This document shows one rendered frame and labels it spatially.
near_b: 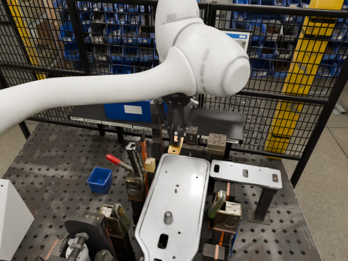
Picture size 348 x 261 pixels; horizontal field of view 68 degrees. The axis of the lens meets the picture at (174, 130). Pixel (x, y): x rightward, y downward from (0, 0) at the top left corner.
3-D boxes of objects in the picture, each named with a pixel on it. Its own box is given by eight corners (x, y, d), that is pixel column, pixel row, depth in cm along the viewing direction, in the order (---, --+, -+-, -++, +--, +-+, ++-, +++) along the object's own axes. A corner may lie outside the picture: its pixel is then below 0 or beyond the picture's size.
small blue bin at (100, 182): (106, 196, 136) (103, 185, 130) (89, 192, 137) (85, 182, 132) (115, 179, 144) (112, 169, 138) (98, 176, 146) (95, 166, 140)
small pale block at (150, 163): (156, 214, 128) (153, 164, 104) (149, 213, 128) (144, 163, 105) (158, 208, 130) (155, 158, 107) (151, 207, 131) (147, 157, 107)
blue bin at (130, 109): (164, 124, 129) (163, 102, 121) (105, 118, 132) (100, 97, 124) (169, 104, 142) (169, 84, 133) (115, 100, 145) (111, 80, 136)
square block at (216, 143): (216, 196, 136) (225, 146, 113) (201, 193, 137) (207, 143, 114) (218, 184, 142) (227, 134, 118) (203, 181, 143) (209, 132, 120)
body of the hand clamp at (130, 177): (146, 230, 121) (140, 183, 98) (132, 227, 122) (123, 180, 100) (150, 219, 126) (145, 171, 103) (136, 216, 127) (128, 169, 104)
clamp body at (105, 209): (132, 273, 107) (119, 227, 83) (106, 267, 109) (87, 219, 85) (139, 251, 114) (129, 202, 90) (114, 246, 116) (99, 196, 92)
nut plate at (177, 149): (178, 155, 83) (178, 152, 82) (167, 153, 83) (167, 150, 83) (183, 138, 89) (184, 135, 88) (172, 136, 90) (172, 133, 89)
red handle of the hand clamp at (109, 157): (141, 179, 98) (105, 158, 95) (139, 182, 99) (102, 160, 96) (145, 171, 101) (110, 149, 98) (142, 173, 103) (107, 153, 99)
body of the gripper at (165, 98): (157, 84, 68) (159, 112, 74) (189, 87, 67) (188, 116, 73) (164, 71, 74) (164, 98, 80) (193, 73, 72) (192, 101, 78)
